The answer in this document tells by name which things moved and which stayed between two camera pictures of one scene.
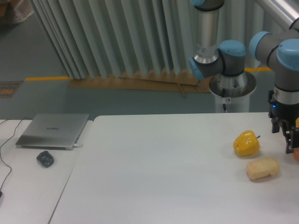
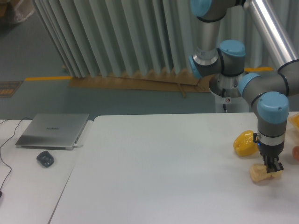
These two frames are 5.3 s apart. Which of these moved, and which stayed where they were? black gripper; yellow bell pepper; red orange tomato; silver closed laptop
Moved: black gripper
Stayed: silver closed laptop; red orange tomato; yellow bell pepper
